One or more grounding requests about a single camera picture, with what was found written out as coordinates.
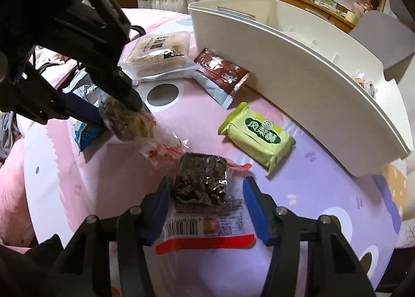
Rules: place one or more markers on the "cartoon printed table cloth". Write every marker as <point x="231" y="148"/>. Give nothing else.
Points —
<point x="291" y="219"/>

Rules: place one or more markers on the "tape roll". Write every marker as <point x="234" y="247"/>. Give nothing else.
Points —
<point x="351" y="17"/>

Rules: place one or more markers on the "blue snack packet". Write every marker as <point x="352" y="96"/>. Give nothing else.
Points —
<point x="85" y="133"/>

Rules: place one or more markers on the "clear orange chips packet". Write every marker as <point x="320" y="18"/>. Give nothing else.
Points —
<point x="364" y="84"/>

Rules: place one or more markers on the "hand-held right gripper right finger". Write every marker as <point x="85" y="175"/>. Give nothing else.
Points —
<point x="256" y="209"/>

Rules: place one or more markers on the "white plastic storage box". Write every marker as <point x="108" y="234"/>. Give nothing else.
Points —
<point x="291" y="82"/>

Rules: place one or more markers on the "doll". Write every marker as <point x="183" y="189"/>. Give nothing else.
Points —
<point x="366" y="3"/>

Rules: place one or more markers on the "dark brownie clear packet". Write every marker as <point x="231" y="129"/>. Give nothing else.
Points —
<point x="201" y="183"/>

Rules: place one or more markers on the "dark red snack packet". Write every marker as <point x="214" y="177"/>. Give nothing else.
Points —
<point x="223" y="71"/>

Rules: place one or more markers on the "green pastry packet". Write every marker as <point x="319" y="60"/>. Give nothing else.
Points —
<point x="259" y="134"/>

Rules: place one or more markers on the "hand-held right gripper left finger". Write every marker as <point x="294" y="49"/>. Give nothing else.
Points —
<point x="158" y="212"/>

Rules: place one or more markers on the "wooden desk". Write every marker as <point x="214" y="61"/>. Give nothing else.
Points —
<point x="291" y="0"/>

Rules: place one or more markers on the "clear nut crisp packet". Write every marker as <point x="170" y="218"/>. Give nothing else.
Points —
<point x="133" y="125"/>

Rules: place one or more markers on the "pink blanket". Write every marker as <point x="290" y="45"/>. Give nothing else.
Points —
<point x="16" y="186"/>

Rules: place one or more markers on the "grey office chair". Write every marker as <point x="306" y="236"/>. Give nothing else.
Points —
<point x="385" y="40"/>

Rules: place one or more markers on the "biscuit tray packet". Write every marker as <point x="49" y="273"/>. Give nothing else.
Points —
<point x="159" y="53"/>

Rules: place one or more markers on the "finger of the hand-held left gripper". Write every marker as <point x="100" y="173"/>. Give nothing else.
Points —
<point x="81" y="110"/>
<point x="123" y="92"/>

